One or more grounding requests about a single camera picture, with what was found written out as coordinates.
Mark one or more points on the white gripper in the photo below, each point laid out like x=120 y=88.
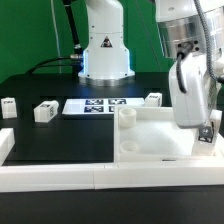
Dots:
x=193 y=108

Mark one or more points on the white square tabletop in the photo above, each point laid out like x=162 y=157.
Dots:
x=143 y=134

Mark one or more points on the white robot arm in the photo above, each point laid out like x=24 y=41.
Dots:
x=191 y=32

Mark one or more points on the white sheet with tags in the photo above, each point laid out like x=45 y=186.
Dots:
x=97 y=105

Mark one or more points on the white front barrier wall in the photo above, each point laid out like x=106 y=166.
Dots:
x=111 y=175

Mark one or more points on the white barrier wall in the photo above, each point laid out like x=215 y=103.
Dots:
x=7 y=142
x=111 y=175

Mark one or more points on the white left barrier wall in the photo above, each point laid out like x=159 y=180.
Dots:
x=7 y=142

